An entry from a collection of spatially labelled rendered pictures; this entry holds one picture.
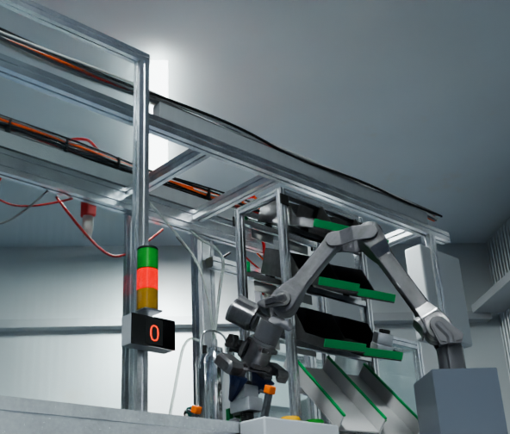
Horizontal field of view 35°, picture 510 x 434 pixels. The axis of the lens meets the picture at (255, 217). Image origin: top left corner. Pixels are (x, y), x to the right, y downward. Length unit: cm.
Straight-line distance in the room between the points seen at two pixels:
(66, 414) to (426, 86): 334
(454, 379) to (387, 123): 307
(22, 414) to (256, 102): 322
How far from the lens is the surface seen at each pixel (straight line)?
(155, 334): 187
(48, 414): 137
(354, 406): 210
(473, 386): 176
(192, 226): 335
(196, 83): 420
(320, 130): 467
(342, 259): 335
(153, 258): 193
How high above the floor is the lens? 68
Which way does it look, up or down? 24 degrees up
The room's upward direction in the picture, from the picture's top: 3 degrees counter-clockwise
